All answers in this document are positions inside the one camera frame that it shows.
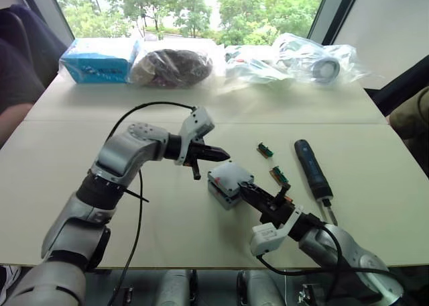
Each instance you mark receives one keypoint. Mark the blue tissue box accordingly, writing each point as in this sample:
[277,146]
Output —
[97,64]

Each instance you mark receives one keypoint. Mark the bare person forearm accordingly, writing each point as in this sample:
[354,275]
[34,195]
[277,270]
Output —
[11,121]

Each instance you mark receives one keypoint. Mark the person in olive clothing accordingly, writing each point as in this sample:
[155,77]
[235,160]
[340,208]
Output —
[412,114]

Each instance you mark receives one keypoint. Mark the grey tape roll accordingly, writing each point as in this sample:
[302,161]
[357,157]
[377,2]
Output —
[325,69]

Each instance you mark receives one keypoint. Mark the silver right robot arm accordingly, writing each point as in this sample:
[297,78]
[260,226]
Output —
[338,245]

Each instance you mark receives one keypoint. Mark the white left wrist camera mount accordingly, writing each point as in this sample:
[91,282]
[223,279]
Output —
[197,121]

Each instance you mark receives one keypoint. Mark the grey box lid red sticker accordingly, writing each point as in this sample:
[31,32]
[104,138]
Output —
[231,176]

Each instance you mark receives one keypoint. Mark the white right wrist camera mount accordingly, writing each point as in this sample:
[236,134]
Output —
[268,235]

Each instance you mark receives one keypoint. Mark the grey metal box base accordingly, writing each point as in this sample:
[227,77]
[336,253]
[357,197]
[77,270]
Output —
[223,198]

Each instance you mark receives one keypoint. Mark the blue black electric screwdriver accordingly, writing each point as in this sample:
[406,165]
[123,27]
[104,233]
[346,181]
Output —
[311,168]

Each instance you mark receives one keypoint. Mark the clear bag with tape roll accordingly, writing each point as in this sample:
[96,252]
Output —
[301,54]

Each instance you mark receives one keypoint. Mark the white sneaker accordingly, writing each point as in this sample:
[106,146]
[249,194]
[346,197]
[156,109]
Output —
[8,279]

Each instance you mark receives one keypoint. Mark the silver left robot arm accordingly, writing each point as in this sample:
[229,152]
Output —
[127,151]

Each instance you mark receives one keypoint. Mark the dark window frame post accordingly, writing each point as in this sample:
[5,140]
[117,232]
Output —
[50,7]
[335,10]

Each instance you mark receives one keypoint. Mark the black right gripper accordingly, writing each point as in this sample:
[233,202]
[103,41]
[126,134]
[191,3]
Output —
[277,213]

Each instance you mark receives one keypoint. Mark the clear bag with white contents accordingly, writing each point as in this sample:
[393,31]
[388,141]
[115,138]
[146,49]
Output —
[254,69]

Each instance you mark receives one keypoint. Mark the plastic bag with brown contents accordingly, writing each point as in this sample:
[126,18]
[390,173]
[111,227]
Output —
[174,67]

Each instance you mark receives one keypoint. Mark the grey rounded shape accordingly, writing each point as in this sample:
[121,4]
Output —
[259,287]
[176,287]

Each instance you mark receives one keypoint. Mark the green screw holder on cardboard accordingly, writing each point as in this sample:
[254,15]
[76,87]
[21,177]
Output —
[279,176]
[266,150]

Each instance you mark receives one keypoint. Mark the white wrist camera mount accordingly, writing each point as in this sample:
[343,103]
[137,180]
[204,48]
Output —
[197,121]
[268,235]

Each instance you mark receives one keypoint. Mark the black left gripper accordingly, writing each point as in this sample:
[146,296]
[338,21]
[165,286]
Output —
[196,151]

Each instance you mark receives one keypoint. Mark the black chair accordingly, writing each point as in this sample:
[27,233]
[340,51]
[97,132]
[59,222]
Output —
[395,94]

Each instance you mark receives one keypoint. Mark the person in dark shirt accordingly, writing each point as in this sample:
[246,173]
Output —
[20,61]

